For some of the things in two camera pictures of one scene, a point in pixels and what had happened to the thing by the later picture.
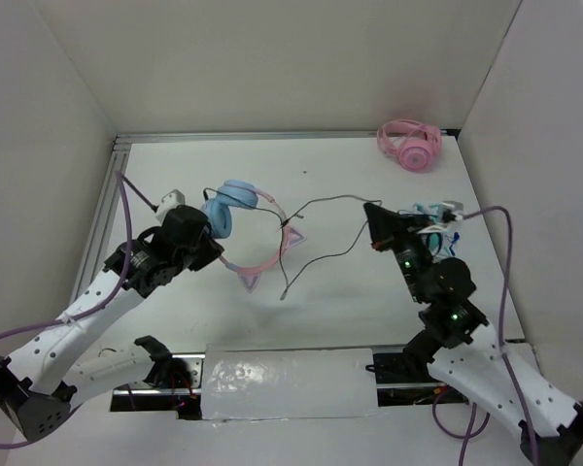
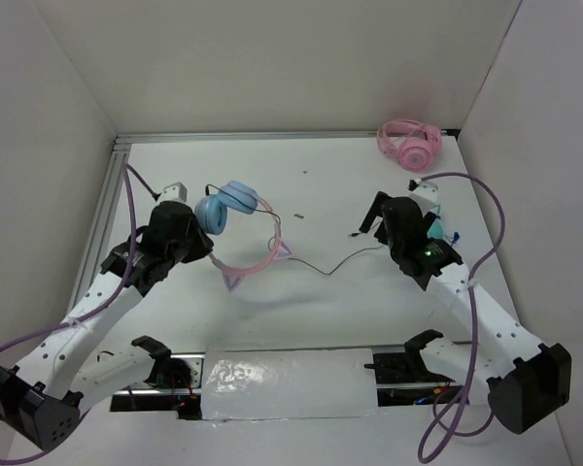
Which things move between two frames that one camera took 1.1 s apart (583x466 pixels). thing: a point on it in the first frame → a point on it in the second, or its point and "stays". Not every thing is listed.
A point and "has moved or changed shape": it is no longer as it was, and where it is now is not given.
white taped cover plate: x=288 y=382 stays
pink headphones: x=416 y=146 stays
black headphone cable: x=314 y=258 has moved or changed shape
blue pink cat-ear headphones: x=218 y=211 has moved or changed shape
